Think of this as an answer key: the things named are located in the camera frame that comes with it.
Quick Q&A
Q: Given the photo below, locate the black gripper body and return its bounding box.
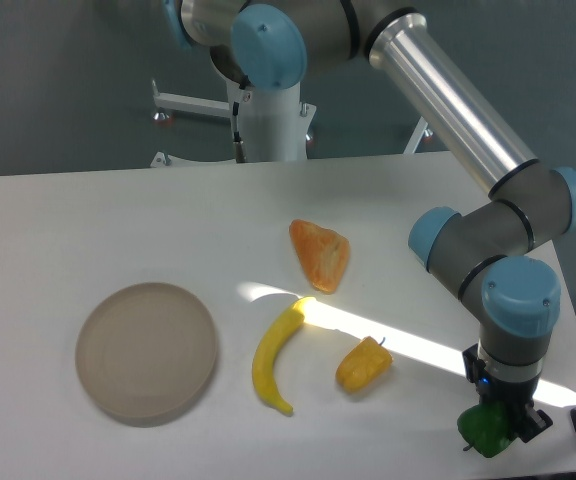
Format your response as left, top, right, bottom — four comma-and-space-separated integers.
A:
462, 344, 541, 415

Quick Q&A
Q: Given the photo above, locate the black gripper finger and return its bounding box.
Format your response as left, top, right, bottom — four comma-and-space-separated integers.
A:
510, 401, 553, 443

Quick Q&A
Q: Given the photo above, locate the green bell pepper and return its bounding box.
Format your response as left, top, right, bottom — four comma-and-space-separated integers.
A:
457, 401, 516, 458

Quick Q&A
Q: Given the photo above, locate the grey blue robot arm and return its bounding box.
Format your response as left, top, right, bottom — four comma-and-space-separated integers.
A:
163, 1, 576, 447

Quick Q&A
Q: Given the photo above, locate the small yellow bell pepper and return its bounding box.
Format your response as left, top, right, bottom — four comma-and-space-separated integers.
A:
335, 337, 393, 394

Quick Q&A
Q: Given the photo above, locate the orange pepper slice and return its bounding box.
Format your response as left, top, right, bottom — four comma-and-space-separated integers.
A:
289, 219, 350, 294

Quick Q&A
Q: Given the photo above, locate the yellow chili pepper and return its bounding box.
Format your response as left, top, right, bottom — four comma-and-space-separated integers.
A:
251, 297, 315, 417

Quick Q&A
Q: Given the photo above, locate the beige round plate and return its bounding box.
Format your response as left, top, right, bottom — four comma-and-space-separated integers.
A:
75, 282, 218, 428

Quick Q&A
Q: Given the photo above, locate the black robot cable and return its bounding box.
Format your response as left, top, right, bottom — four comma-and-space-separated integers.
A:
230, 74, 250, 164

